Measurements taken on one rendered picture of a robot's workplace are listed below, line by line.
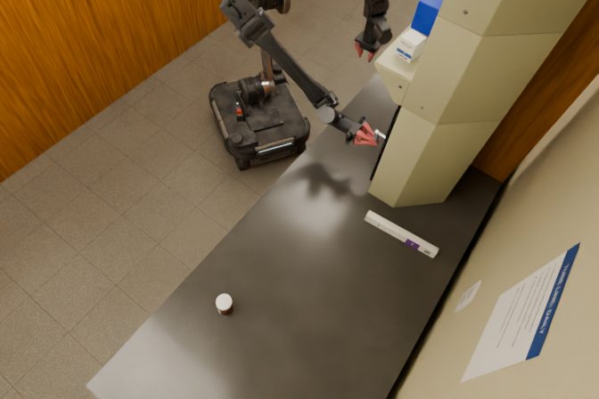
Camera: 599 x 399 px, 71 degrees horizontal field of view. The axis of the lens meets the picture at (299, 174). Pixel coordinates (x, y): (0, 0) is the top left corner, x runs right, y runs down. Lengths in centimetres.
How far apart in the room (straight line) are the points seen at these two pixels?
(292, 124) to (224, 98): 49
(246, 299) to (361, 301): 37
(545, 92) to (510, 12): 55
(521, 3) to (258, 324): 109
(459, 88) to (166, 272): 187
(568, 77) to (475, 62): 45
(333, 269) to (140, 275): 135
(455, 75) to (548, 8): 23
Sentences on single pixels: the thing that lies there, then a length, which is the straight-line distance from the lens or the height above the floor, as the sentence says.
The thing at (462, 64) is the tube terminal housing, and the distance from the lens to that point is 109.
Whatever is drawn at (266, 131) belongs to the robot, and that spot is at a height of 24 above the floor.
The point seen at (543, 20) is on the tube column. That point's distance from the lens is 109.
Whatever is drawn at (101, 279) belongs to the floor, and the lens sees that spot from 258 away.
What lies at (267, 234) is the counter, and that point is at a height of 94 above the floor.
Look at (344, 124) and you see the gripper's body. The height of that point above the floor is 117.
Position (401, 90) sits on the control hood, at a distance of 121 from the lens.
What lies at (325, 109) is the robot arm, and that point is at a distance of 143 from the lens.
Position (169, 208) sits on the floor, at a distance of 266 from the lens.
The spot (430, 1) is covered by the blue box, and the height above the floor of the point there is 160.
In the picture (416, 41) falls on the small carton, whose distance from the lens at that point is 120.
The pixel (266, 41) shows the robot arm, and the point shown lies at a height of 141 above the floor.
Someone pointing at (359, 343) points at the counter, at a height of 94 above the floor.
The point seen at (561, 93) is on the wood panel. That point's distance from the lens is 152.
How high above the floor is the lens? 228
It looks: 56 degrees down
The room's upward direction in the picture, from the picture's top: 7 degrees clockwise
